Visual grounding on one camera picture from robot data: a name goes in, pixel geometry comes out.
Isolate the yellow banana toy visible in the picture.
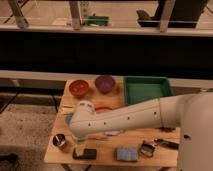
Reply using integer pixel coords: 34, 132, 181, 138
60, 106, 74, 115

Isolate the blue crumpled cloth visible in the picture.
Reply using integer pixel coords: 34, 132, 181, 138
105, 130, 124, 136

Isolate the purple bowl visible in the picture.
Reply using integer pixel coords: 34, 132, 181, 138
95, 75, 115, 94

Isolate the green box on shelf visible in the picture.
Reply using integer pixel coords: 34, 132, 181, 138
85, 16, 109, 26

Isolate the blue sponge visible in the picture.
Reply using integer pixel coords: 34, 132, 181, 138
116, 147, 138, 162

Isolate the black handled knife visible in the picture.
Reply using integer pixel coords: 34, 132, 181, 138
154, 139, 179, 150

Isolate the dark object on shelf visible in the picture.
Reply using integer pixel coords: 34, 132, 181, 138
136, 10, 161, 27

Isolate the metal cup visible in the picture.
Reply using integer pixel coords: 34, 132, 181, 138
52, 134, 67, 150

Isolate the black rectangular block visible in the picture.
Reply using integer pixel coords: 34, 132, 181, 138
72, 148, 97, 160

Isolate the wooden table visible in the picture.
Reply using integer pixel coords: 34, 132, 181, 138
43, 78, 196, 171

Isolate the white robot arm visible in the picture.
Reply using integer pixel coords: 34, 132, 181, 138
69, 92, 213, 171

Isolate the brown dried food pile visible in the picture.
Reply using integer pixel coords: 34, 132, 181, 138
159, 127, 176, 132

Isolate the red bowl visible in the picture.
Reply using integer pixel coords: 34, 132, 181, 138
69, 80, 89, 98

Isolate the metal fork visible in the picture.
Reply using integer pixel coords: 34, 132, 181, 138
88, 137, 108, 141

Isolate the blue cup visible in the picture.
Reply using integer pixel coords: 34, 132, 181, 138
65, 113, 73, 126

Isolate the green plastic tray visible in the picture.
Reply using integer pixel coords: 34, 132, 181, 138
123, 76, 173, 105

